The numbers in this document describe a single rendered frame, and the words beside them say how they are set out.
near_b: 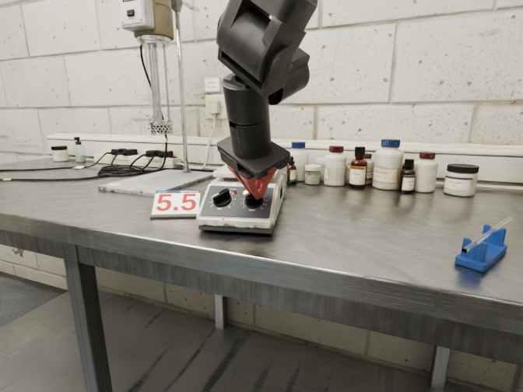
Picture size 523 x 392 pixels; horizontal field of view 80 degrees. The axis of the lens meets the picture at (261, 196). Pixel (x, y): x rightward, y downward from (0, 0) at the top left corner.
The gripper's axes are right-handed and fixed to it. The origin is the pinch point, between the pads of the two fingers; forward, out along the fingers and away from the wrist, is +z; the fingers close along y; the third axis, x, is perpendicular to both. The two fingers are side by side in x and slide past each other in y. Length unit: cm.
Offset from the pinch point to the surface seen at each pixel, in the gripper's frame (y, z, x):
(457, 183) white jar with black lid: -16, 18, -48
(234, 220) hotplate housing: -0.9, 1.9, 5.7
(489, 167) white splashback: -17, 21, -65
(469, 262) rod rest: -29.2, -0.4, -11.1
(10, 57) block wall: 165, 11, 19
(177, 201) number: 15.2, 7.0, 9.0
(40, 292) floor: 120, 112, 69
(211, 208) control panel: 3.7, 1.5, 7.2
